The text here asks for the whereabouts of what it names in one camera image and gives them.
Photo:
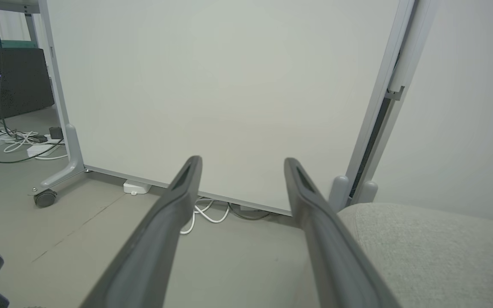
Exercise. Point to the white fabric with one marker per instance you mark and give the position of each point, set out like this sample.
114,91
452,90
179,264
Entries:
435,256

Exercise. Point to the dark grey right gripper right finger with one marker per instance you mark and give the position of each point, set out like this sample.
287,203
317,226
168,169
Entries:
336,256

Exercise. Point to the grey metal table frame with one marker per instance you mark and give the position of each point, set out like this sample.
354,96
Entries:
15,6

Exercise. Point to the black computer case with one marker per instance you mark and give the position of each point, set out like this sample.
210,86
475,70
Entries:
13,81

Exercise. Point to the large white partition panel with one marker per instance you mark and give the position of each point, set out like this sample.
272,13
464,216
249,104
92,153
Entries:
229,85

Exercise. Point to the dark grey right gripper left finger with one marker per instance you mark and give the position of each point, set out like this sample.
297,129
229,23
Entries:
156,239

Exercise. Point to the small white adapter box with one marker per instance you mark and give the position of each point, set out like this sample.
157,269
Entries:
136,187

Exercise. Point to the black power adapter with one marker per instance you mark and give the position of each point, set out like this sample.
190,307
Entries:
56,133

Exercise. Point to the dark caster wheel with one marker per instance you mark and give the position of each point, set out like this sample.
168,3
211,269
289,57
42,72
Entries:
45,198

